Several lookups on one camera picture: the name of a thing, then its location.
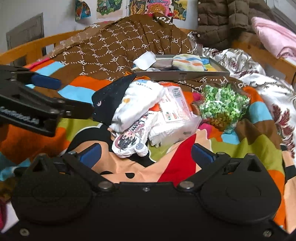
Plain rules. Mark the curled colourful paper drawing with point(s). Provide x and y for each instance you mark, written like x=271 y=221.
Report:
x=81 y=10

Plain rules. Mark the pink folded blanket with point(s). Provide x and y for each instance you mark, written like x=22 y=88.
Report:
x=278 y=40

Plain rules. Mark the blond child drawing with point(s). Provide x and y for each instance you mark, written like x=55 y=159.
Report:
x=109 y=9

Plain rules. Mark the colourful block bedsheet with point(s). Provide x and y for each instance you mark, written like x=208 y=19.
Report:
x=257 y=133

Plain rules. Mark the grey cloth mask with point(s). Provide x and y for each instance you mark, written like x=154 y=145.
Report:
x=163 y=64

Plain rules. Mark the grey tray with painting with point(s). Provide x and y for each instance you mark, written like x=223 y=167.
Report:
x=212 y=68

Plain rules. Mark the starry night style drawing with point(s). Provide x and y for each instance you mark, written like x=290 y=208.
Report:
x=180 y=8

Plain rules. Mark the pink magazine girl drawing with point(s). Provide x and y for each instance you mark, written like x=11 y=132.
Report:
x=164 y=7

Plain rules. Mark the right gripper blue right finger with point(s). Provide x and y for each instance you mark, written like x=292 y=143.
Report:
x=202 y=156

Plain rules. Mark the dark grey door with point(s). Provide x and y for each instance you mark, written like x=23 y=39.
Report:
x=30 y=30

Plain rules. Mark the white cloth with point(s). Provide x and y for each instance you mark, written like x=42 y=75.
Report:
x=145 y=61

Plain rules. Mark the black cat sock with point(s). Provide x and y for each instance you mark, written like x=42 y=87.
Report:
x=107 y=99

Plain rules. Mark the white floral satin quilt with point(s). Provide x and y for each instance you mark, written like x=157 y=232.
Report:
x=278 y=95

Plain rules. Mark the brown patterned quilt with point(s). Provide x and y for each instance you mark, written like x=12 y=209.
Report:
x=107 y=50

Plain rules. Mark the green white patterned bag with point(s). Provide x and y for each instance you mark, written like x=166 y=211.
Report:
x=222 y=106

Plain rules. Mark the brown puffer jacket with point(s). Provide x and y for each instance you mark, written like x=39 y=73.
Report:
x=220 y=22

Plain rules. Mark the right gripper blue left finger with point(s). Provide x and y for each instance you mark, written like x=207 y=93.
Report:
x=91 y=155

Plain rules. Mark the orange sock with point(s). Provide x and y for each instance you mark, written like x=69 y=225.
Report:
x=137 y=77

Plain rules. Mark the cartoon print white sock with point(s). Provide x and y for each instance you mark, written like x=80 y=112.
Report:
x=133 y=140

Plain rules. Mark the striped pastel sock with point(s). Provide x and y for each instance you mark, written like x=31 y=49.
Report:
x=188 y=62

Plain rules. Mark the plastic wrapped white packet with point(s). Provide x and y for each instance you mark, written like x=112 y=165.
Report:
x=175 y=122

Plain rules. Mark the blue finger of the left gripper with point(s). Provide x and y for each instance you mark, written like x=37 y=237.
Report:
x=46 y=82

